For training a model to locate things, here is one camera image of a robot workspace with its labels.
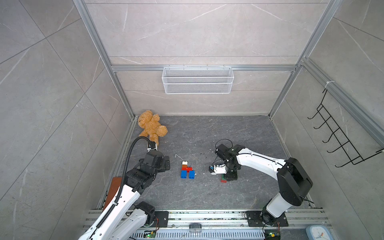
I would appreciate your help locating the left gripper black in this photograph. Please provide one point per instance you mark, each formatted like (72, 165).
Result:
(163, 167)

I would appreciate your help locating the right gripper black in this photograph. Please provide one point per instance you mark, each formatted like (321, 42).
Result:
(232, 177)

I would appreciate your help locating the blue lego brick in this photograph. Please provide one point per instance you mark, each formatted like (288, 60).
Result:
(191, 174)
(184, 174)

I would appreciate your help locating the red long lego brick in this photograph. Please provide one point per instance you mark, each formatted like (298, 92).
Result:
(187, 169)

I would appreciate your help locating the blue lego brick bottom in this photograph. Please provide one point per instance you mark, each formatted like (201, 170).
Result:
(191, 174)

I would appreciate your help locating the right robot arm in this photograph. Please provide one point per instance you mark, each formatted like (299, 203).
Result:
(294, 182)

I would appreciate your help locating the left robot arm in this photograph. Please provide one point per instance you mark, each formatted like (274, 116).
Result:
(109, 225)

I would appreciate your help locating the brown teddy bear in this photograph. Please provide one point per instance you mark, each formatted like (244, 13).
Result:
(151, 126)

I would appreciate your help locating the brown block at left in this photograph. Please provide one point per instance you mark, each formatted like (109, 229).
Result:
(114, 187)

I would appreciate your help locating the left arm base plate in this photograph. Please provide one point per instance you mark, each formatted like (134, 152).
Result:
(158, 219)

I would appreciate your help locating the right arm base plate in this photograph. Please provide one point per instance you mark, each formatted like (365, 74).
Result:
(256, 219)

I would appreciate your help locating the white wire mesh basket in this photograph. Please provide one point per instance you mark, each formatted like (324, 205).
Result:
(197, 80)

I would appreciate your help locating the aluminium front rail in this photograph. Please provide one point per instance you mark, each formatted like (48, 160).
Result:
(220, 225)

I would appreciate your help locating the blue-rimmed clock on rail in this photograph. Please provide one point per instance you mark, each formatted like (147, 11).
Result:
(318, 232)

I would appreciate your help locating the black wall hook rack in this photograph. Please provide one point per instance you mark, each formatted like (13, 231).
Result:
(339, 135)

